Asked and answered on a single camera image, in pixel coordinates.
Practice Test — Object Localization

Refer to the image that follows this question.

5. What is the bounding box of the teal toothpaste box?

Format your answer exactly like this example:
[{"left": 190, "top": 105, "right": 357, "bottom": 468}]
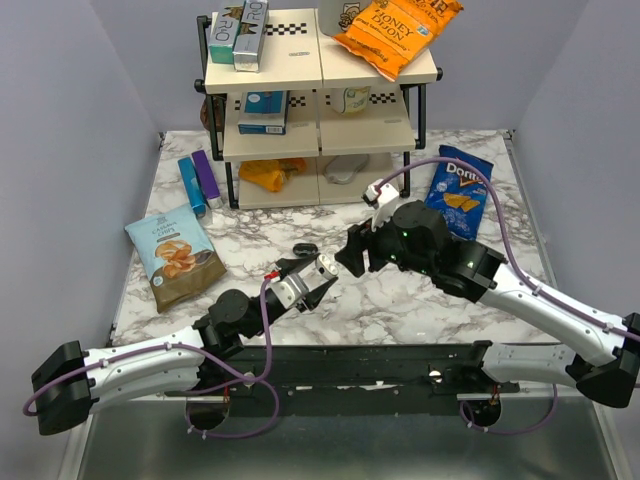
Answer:
[{"left": 208, "top": 1, "right": 244, "bottom": 65}]

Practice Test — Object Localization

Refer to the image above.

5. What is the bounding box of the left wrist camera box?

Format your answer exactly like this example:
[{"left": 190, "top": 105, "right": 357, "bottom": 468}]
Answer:
[{"left": 271, "top": 273, "right": 309, "bottom": 309}]

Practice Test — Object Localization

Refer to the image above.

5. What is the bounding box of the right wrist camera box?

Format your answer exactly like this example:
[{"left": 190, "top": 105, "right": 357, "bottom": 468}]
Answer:
[{"left": 363, "top": 181, "right": 400, "bottom": 232}]

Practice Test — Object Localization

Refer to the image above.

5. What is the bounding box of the blue tube box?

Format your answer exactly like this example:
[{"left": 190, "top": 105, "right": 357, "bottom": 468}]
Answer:
[{"left": 178, "top": 157, "right": 207, "bottom": 218}]

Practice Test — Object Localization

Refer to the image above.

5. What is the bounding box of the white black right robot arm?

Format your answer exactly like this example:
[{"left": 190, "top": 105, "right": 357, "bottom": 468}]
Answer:
[{"left": 335, "top": 201, "right": 639, "bottom": 408}]

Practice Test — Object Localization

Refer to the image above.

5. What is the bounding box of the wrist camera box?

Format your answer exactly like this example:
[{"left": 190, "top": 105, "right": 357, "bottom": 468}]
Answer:
[
  {"left": 271, "top": 273, "right": 309, "bottom": 309},
  {"left": 363, "top": 181, "right": 400, "bottom": 232}
]

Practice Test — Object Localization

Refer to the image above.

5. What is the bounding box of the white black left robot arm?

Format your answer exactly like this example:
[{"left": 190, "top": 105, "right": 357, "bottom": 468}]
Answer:
[{"left": 22, "top": 254, "right": 338, "bottom": 436}]

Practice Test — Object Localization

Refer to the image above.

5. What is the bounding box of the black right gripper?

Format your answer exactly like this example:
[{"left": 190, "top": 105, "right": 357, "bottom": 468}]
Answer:
[{"left": 332, "top": 203, "right": 434, "bottom": 278}]

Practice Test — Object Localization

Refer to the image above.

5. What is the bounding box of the cassava chips bag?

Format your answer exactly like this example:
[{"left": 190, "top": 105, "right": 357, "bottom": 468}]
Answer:
[{"left": 124, "top": 204, "right": 226, "bottom": 313}]

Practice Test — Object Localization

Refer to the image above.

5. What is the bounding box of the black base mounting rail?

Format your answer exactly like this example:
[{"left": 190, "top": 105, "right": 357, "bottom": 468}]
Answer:
[{"left": 164, "top": 342, "right": 521, "bottom": 419}]

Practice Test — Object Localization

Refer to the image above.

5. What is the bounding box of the blue Doritos bag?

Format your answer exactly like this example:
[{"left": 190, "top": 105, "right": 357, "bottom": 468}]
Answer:
[{"left": 425, "top": 161, "right": 487, "bottom": 240}]

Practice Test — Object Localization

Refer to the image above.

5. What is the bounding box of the beige three-tier shelf rack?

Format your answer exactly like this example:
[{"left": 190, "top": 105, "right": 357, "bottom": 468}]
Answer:
[{"left": 194, "top": 8, "right": 442, "bottom": 209}]

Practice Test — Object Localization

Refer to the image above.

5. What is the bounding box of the orange honey dijon chips bag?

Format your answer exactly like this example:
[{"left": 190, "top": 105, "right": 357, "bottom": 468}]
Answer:
[{"left": 334, "top": 0, "right": 464, "bottom": 82}]

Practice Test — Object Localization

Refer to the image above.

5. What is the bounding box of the silver toothpaste box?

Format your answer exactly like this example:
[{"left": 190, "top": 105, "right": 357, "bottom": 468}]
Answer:
[{"left": 233, "top": 1, "right": 269, "bottom": 72}]

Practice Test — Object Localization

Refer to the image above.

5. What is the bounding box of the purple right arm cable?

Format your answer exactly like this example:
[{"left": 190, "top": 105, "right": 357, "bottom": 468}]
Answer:
[{"left": 374, "top": 157, "right": 640, "bottom": 435}]

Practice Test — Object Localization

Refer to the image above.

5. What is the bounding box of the purple tube box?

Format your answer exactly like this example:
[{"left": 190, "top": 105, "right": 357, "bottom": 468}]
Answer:
[{"left": 192, "top": 150, "right": 222, "bottom": 209}]

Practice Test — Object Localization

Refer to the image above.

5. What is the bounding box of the brown object behind rack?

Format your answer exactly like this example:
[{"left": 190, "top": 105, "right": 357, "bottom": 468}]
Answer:
[{"left": 200, "top": 95, "right": 226, "bottom": 132}]

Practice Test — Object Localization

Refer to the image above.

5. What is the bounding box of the white earbud charging case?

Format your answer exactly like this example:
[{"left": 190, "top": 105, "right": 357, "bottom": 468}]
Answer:
[{"left": 315, "top": 254, "right": 338, "bottom": 280}]

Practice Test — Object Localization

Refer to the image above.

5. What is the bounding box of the orange plastic bag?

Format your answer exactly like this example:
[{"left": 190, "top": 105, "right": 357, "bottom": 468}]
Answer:
[{"left": 238, "top": 158, "right": 307, "bottom": 192}]

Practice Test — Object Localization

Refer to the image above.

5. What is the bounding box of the white printed mug middle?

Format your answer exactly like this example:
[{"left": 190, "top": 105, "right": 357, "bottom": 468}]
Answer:
[{"left": 329, "top": 86, "right": 370, "bottom": 115}]

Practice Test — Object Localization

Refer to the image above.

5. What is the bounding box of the white printed mug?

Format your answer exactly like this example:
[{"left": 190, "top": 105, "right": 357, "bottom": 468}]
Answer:
[
  {"left": 317, "top": 0, "right": 371, "bottom": 36},
  {"left": 329, "top": 86, "right": 370, "bottom": 115}
]

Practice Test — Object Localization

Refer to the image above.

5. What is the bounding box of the blue white box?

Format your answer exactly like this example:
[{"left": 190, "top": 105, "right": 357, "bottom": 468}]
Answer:
[{"left": 237, "top": 91, "right": 289, "bottom": 135}]

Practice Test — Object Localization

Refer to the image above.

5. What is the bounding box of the white printed mug top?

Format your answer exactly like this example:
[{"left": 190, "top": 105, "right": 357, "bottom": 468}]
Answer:
[{"left": 317, "top": 0, "right": 371, "bottom": 36}]

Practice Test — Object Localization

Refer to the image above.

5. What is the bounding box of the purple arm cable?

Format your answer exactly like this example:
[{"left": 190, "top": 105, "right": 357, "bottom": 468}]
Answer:
[
  {"left": 22, "top": 272, "right": 281, "bottom": 440},
  {"left": 374, "top": 157, "right": 640, "bottom": 435}
]

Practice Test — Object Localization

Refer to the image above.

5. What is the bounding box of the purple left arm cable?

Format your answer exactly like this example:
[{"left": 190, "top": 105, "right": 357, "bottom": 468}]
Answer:
[{"left": 22, "top": 272, "right": 281, "bottom": 440}]

